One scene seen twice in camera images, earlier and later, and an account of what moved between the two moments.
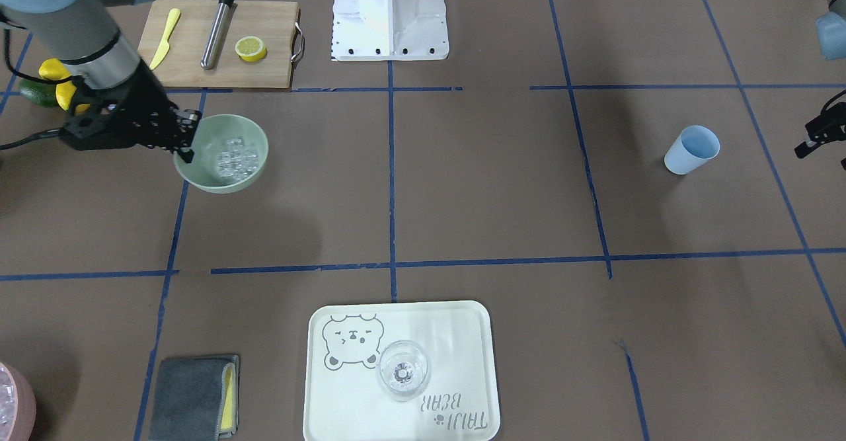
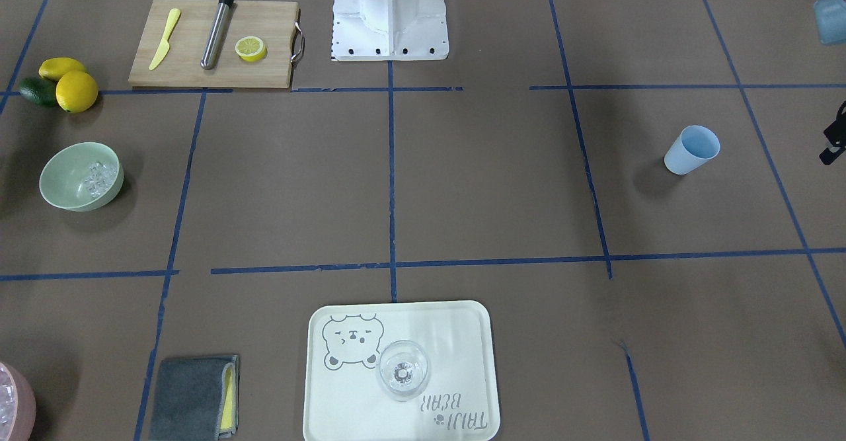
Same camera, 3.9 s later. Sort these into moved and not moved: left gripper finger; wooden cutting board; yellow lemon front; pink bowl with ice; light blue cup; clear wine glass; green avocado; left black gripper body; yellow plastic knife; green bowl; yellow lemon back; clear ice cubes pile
Moved: clear ice cubes pile; left gripper finger; left black gripper body; green bowl
Not moved: clear wine glass; yellow plastic knife; yellow lemon front; green avocado; yellow lemon back; light blue cup; pink bowl with ice; wooden cutting board
